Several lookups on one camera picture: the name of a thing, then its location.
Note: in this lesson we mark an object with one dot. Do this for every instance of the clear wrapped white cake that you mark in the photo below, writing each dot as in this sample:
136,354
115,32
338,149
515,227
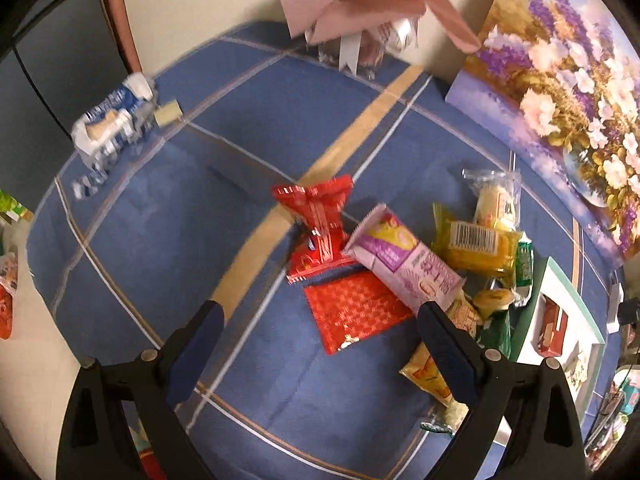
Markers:
492,200

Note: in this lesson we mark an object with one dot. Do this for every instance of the orange yellow snack packet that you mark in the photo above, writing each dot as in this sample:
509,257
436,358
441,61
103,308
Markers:
425,375

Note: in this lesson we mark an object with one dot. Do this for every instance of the purple snack packet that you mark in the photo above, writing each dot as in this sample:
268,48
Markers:
400,255

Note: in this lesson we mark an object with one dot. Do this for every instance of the red twisted snack packet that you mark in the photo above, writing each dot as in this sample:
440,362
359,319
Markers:
320,210

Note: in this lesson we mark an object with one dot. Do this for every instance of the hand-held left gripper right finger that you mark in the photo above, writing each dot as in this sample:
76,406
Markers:
445,345

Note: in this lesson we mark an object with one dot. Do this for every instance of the green white snack packet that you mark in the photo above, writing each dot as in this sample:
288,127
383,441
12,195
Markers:
524,270

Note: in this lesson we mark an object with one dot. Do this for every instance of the orange white packet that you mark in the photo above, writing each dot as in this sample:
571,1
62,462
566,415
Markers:
7,295

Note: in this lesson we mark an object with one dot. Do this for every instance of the red boxed snack packet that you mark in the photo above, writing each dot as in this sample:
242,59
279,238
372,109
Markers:
552,325

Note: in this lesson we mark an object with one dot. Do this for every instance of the small beige block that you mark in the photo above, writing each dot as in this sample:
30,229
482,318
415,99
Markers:
167,112

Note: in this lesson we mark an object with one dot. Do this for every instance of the white box with green rim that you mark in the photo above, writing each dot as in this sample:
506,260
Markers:
580,320

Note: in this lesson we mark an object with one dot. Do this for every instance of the white printed snack packet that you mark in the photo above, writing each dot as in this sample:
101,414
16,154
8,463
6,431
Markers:
577,370

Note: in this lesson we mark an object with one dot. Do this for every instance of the light green packet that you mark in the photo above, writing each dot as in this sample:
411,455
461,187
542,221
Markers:
15,207

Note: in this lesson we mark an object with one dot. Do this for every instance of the red yellow snack packet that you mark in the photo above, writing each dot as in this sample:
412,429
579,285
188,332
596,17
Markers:
147,460

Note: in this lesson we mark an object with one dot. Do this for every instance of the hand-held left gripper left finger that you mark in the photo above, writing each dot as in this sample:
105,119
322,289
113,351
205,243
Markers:
200,340

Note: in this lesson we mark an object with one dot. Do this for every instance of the clear pale snack packet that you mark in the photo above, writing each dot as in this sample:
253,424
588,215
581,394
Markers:
452,415

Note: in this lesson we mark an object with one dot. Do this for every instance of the flower painting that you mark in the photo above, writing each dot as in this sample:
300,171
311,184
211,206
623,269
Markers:
550,85

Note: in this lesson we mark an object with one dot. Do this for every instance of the red gold patterned snack packet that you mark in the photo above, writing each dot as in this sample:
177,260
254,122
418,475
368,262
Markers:
355,310

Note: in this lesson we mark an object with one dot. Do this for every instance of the reddish brown board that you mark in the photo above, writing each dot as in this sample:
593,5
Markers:
120,20

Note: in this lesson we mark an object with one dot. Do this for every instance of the yellow barcode snack packet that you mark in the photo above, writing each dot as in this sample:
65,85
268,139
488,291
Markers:
480,255

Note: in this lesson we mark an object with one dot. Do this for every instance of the black device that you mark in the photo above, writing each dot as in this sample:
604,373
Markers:
629,311

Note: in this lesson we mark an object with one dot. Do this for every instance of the dark green snack packet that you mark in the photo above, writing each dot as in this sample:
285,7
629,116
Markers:
500,335

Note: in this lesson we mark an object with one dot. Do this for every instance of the beige round cookie packet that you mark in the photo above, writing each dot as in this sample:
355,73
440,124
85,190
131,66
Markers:
467,317

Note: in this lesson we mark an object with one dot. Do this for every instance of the blue white snack packet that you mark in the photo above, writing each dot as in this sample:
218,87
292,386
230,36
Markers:
107,120

